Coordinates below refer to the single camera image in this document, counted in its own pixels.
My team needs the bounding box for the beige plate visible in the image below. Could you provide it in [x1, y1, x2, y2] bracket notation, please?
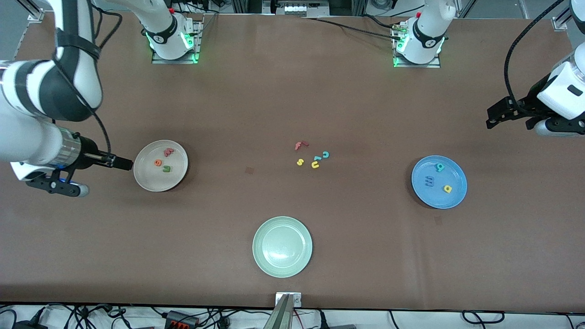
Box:
[133, 139, 189, 193]

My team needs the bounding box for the blue plate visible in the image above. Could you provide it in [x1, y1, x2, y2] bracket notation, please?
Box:
[411, 155, 468, 210]

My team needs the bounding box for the black orange power strip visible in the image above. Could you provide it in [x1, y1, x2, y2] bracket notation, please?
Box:
[164, 310, 200, 329]

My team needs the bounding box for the pale green plate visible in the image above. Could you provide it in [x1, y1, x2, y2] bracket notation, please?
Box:
[252, 216, 314, 279]

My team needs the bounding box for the grey control box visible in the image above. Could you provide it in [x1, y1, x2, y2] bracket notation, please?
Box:
[262, 0, 330, 17]

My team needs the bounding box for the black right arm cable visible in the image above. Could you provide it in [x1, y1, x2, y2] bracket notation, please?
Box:
[87, 5, 123, 156]

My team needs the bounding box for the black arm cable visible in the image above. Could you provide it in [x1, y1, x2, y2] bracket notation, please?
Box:
[87, 5, 123, 156]
[504, 0, 568, 106]

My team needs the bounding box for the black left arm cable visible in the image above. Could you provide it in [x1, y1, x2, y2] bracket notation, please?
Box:
[504, 0, 568, 106]

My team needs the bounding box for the aluminium frame post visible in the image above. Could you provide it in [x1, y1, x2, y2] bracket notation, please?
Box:
[551, 0, 572, 32]
[17, 0, 45, 22]

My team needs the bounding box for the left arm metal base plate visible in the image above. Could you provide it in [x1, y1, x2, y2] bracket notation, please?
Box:
[392, 21, 442, 69]

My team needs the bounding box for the black right arm strap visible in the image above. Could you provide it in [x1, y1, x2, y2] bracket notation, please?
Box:
[55, 33, 102, 61]

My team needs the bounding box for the black table cable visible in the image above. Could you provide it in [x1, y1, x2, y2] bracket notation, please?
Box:
[299, 16, 405, 41]

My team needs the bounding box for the black floor cable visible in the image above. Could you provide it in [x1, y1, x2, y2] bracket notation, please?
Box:
[0, 306, 19, 329]
[461, 310, 506, 325]

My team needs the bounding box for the metal camera bracket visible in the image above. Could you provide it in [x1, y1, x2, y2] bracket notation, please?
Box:
[264, 292, 303, 329]

